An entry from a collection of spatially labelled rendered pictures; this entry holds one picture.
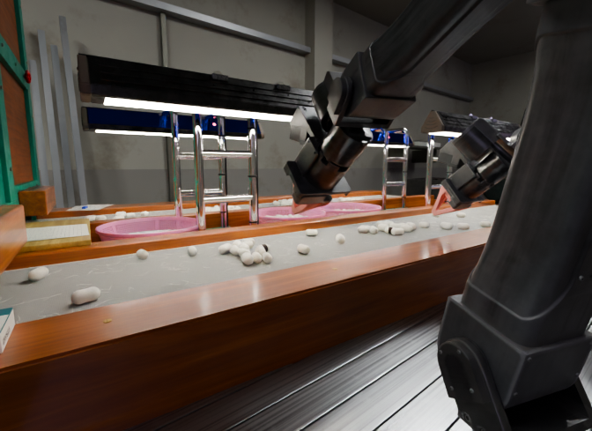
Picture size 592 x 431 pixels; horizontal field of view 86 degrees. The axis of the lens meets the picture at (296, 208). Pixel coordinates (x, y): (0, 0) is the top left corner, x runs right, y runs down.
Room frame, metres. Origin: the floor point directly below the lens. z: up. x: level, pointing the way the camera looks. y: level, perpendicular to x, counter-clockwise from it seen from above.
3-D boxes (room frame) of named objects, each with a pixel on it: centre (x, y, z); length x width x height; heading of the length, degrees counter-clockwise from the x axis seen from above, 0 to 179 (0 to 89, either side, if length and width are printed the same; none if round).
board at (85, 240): (0.74, 0.58, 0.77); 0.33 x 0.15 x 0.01; 33
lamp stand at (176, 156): (1.13, 0.36, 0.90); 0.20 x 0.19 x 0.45; 123
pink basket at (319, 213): (1.10, 0.03, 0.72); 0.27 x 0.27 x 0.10
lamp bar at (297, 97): (0.72, 0.10, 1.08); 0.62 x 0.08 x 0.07; 123
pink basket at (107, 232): (0.86, 0.40, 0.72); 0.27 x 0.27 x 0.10
